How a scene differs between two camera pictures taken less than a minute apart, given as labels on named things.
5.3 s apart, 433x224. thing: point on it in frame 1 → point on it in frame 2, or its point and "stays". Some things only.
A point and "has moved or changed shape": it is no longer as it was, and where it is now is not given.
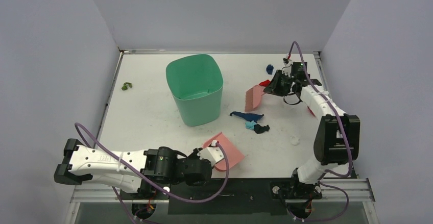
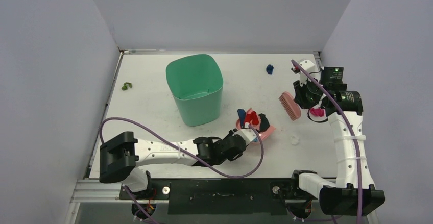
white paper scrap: x=294 y=140 stays
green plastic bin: x=196 y=83 stays
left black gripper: x=194 y=155 → x=230 y=133
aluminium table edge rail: x=203 y=52 stays
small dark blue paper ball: x=269 y=69 stays
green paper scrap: x=124 y=87 stays
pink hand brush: x=253 y=97 → x=291 y=107
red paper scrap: x=265 y=83 → x=251 y=115
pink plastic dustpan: x=233 y=152 has moved or changed shape
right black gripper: x=277 y=84 → x=301 y=98
